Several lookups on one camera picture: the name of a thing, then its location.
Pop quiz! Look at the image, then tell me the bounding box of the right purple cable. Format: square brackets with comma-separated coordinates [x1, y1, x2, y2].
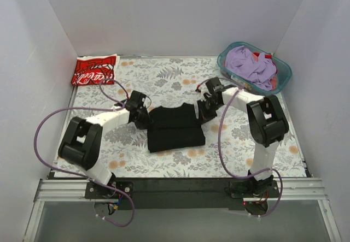
[196, 76, 283, 219]

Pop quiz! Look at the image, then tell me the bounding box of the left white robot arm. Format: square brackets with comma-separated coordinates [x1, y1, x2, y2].
[58, 91, 151, 198]

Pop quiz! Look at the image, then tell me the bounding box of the lilac t-shirt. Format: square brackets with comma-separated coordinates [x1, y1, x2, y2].
[225, 46, 277, 91]

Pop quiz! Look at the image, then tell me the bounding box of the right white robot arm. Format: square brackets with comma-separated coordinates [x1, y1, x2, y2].
[195, 77, 289, 197]

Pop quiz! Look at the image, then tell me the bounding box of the black t-shirt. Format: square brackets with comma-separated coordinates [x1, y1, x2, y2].
[147, 103, 206, 153]

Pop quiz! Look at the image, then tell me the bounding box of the red garment in basket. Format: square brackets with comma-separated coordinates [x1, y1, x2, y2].
[252, 52, 278, 91]

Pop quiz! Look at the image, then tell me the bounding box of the teal plastic basket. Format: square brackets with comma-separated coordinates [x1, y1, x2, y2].
[217, 42, 292, 96]

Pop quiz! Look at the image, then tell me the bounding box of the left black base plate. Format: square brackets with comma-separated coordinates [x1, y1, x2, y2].
[84, 181, 133, 199]

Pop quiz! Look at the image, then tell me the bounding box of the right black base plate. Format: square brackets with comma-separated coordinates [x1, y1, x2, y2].
[225, 179, 279, 198]

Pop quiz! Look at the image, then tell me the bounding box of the aluminium mounting rail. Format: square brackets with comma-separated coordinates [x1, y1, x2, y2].
[34, 178, 329, 202]

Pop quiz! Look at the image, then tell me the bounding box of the purple cable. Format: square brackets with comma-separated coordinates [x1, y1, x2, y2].
[34, 78, 135, 228]
[196, 76, 283, 219]

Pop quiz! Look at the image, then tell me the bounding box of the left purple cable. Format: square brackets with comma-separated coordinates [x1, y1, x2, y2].
[34, 78, 135, 228]

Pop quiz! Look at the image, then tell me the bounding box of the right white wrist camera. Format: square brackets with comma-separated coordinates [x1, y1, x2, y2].
[200, 89, 210, 101]

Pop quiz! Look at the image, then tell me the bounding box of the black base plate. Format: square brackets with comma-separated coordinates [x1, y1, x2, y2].
[84, 181, 133, 199]
[225, 179, 279, 198]

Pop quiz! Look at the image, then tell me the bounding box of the folded red Coca-Cola shirt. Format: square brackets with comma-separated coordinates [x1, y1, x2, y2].
[71, 54, 120, 86]

